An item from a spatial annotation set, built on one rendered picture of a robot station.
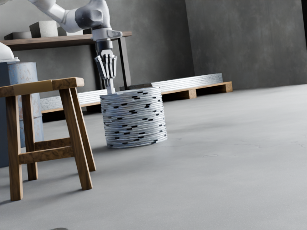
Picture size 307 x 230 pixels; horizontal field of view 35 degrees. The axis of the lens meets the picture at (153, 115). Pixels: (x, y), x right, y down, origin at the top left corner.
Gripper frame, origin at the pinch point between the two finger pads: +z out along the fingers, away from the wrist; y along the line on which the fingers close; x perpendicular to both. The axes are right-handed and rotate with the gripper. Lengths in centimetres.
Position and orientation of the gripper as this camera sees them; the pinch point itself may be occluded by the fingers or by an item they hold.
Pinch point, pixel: (109, 86)
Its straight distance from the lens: 221.3
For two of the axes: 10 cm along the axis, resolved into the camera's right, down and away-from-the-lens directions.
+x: 7.8, -0.6, -6.2
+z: 1.3, 9.9, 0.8
